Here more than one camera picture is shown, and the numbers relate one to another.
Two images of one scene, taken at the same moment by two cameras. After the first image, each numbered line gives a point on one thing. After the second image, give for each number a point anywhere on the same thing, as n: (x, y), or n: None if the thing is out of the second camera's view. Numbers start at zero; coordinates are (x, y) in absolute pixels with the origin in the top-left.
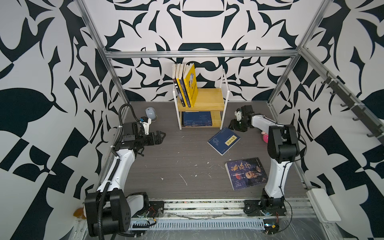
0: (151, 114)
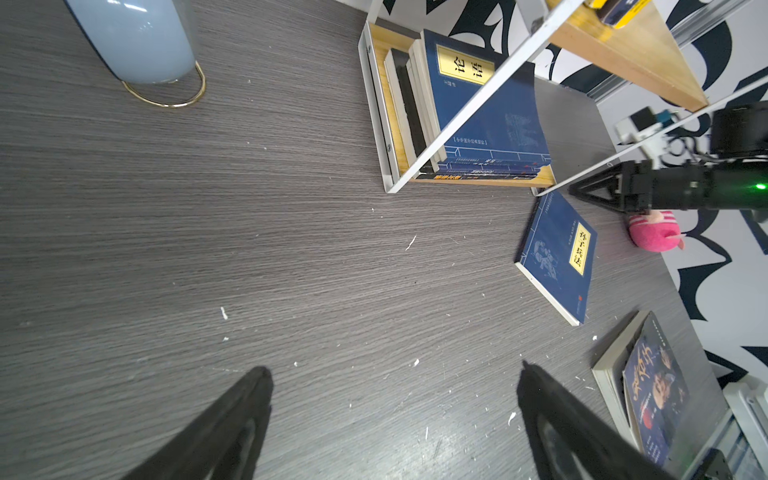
0: (142, 41)
